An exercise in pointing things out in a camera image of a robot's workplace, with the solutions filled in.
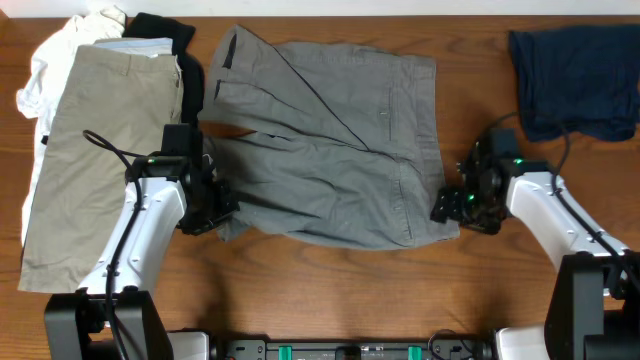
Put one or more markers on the black garment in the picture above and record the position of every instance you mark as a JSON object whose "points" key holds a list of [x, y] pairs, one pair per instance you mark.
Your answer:
{"points": [[148, 26]]}

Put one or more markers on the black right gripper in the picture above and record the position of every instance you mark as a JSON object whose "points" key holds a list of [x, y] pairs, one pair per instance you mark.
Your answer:
{"points": [[446, 206]]}

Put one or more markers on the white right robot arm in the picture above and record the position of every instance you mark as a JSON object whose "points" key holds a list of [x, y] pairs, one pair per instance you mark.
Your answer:
{"points": [[594, 309]]}

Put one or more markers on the khaki shorts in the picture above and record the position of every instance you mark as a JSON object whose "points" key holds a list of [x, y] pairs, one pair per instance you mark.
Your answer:
{"points": [[125, 98]]}

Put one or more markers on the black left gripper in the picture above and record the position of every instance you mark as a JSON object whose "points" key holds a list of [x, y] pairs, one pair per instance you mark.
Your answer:
{"points": [[229, 206]]}

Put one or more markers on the navy blue garment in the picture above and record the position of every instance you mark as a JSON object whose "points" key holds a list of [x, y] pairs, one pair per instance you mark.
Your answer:
{"points": [[578, 79]]}

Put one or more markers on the light blue folded garment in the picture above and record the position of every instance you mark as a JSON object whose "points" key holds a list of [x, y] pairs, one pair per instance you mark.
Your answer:
{"points": [[151, 48]]}

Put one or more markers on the grey shorts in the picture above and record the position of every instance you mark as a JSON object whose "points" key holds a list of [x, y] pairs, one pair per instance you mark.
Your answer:
{"points": [[338, 143]]}

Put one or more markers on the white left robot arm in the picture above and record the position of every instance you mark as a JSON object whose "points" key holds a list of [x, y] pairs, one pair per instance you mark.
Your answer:
{"points": [[112, 314]]}

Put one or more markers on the white shirt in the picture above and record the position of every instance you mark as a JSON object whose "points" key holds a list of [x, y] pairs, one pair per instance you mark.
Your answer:
{"points": [[50, 66]]}

